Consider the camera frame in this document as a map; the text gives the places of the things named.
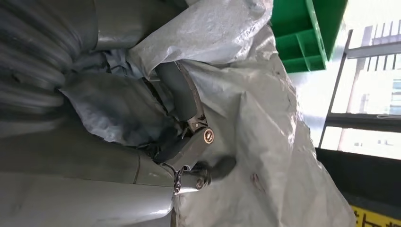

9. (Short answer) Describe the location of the green plastic crate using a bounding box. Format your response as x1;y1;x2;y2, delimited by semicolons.
270;0;349;74

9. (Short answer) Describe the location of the dark window frame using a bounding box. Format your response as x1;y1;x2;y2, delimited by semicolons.
319;21;401;148

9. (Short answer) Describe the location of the black inbound scanner machine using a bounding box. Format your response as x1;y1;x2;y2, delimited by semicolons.
314;147;401;227

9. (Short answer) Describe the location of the black and yellow label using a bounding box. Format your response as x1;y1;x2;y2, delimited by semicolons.
350;205;401;227

